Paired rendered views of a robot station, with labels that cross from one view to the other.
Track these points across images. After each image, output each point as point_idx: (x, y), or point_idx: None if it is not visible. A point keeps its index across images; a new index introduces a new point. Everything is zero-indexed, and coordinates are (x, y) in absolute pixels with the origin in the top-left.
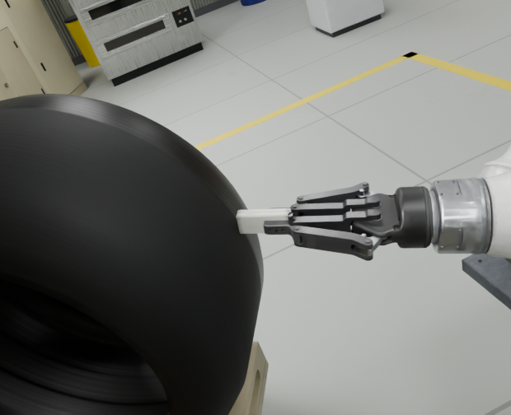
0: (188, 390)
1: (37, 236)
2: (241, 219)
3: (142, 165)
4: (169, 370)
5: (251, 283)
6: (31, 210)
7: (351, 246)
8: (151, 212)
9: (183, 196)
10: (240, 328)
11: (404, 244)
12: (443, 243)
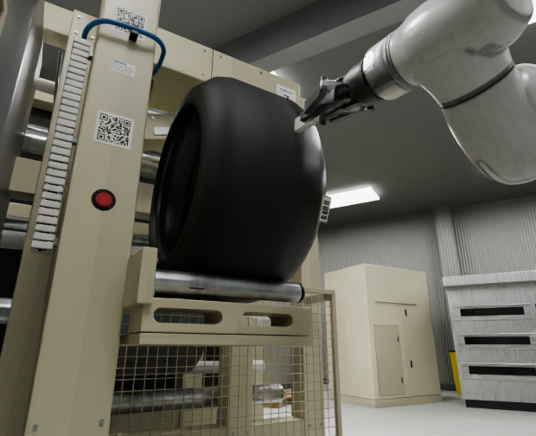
0: (206, 163)
1: (206, 82)
2: (296, 119)
3: (268, 92)
4: (205, 145)
5: (284, 158)
6: (213, 78)
7: (319, 89)
8: (248, 87)
9: (273, 100)
10: (250, 146)
11: (350, 84)
12: (365, 67)
